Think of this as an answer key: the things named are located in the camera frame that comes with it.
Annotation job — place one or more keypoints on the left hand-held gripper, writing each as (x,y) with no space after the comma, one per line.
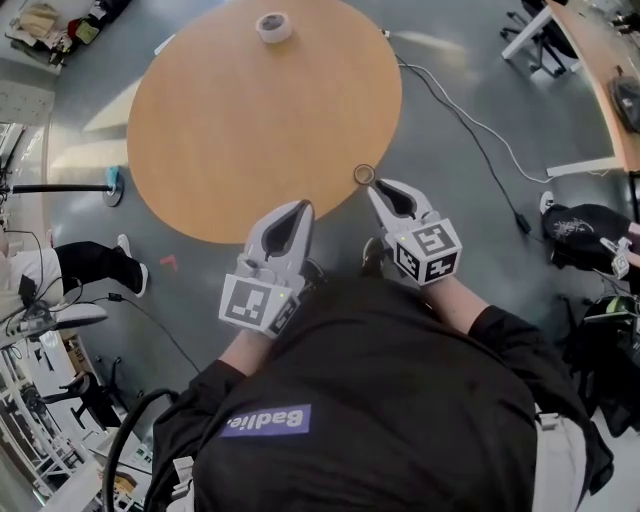
(250,305)

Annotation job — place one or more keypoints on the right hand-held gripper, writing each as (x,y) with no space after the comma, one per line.
(427,250)

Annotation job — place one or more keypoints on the white tape roll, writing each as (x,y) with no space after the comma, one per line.
(274,37)

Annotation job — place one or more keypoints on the person's right forearm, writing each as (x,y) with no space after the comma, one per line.
(455,300)

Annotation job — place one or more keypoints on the person's left forearm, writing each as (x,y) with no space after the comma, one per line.
(245,350)

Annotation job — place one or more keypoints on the person's left shoe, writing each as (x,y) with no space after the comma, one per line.
(315,272)

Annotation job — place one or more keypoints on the person's shoe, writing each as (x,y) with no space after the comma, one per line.
(372,255)
(315,272)

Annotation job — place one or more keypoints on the person's right shoe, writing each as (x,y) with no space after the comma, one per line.
(372,255)

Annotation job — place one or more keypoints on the round wooden table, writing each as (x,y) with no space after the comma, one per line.
(250,125)

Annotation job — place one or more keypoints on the black coat stand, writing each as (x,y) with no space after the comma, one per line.
(114,196)

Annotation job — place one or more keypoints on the person's black shirt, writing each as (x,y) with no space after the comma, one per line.
(380,390)

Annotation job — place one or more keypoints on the blue cloth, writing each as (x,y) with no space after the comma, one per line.
(113,175)

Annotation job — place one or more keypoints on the white office chair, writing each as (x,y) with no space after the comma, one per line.
(80,314)

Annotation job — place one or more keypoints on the black office chair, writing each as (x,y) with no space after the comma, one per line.
(557,42)

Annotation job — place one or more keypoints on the white power strip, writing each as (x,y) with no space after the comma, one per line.
(165,44)

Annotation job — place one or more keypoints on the wooden desk with white legs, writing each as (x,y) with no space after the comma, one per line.
(595,60)

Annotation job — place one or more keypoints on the black bag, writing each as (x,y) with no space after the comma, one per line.
(627,100)

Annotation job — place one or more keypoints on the black swivel chair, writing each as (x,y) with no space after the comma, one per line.
(600,380)

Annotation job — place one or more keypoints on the grey locker cabinet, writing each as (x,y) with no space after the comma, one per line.
(25,102)

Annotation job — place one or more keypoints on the clothes rack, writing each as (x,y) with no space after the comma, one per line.
(40,20)

